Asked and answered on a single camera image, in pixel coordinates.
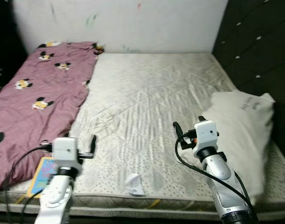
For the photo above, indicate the white pillow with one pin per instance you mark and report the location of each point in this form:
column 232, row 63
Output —
column 240, row 126

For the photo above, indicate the colourful children's book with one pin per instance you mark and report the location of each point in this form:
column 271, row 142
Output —
column 38, row 179

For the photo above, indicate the grey quilted mattress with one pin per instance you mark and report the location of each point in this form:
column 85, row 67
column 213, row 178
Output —
column 147, row 93

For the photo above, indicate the pink Mickey Mouse blanket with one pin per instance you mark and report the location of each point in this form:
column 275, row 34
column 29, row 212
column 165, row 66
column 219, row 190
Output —
column 39, row 88

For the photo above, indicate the dark tufted headboard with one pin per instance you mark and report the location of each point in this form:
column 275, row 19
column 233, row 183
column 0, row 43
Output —
column 259, row 42

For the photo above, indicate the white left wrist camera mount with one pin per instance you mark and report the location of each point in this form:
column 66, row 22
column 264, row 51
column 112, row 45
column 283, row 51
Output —
column 64, row 150

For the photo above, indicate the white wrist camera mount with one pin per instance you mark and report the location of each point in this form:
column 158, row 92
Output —
column 205, row 133
column 64, row 150

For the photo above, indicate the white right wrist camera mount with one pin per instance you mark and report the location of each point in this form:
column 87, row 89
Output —
column 205, row 133

